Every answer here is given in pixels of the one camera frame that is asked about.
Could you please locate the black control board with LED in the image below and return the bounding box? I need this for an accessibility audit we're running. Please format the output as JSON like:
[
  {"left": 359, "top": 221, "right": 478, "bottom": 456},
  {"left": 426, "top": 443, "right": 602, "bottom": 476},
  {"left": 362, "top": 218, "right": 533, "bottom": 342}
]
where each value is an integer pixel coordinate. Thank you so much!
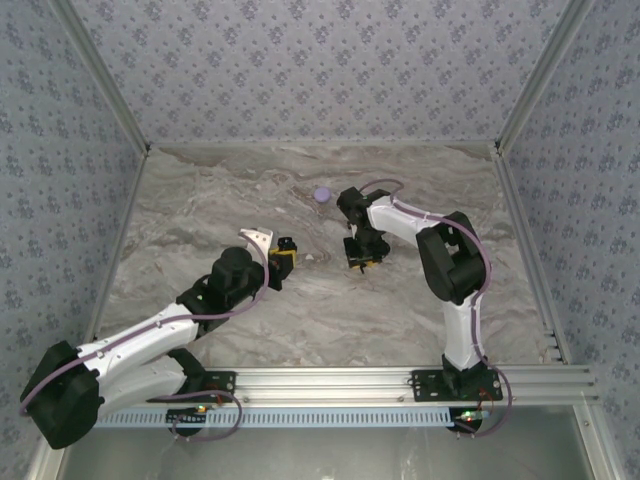
[
  {"left": 166, "top": 407, "right": 210, "bottom": 427},
  {"left": 451, "top": 408, "right": 485, "bottom": 432}
]

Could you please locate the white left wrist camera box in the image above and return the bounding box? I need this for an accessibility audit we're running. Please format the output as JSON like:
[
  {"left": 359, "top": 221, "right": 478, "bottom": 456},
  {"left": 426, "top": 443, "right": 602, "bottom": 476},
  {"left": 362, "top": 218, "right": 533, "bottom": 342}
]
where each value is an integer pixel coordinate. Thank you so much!
[{"left": 238, "top": 227, "right": 275, "bottom": 261}]

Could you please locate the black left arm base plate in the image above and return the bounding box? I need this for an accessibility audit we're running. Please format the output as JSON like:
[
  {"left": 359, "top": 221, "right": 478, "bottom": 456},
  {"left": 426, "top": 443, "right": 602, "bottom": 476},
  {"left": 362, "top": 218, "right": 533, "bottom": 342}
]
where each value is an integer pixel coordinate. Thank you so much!
[{"left": 197, "top": 371, "right": 237, "bottom": 404}]

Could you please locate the aluminium table side rail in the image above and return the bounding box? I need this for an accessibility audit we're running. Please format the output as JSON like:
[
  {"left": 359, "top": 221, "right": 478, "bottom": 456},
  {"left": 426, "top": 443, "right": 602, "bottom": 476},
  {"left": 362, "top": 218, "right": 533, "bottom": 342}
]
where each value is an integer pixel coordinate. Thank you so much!
[
  {"left": 77, "top": 144, "right": 153, "bottom": 369},
  {"left": 491, "top": 142, "right": 572, "bottom": 365}
]

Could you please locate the wide aluminium mounting rail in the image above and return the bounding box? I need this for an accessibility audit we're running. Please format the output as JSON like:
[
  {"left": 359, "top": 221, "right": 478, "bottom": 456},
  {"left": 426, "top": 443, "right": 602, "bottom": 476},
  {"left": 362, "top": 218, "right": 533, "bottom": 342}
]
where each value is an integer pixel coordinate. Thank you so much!
[{"left": 56, "top": 366, "right": 600, "bottom": 406}]

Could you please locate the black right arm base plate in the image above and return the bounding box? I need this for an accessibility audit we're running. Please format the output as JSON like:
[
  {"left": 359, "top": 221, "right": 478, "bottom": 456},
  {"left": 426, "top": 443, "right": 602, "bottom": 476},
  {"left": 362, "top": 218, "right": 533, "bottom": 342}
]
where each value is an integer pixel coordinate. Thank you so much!
[{"left": 411, "top": 369, "right": 504, "bottom": 404}]

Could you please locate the white slotted cable duct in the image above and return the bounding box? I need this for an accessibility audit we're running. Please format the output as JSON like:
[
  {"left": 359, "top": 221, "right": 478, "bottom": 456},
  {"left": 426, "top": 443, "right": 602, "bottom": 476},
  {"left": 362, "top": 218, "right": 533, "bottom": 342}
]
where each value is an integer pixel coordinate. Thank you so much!
[{"left": 94, "top": 405, "right": 455, "bottom": 429}]

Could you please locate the aluminium frame post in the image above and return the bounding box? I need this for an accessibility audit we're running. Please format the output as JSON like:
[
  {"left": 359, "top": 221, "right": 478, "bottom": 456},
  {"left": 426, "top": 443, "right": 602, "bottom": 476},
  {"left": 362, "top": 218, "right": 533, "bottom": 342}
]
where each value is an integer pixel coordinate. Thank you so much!
[
  {"left": 494, "top": 0, "right": 597, "bottom": 151},
  {"left": 49, "top": 0, "right": 152, "bottom": 153}
]

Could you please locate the aluminium lower frame leg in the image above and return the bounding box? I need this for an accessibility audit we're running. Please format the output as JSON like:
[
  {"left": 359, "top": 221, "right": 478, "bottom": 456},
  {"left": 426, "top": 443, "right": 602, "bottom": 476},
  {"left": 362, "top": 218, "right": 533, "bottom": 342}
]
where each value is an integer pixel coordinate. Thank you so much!
[{"left": 573, "top": 403, "right": 626, "bottom": 480}]

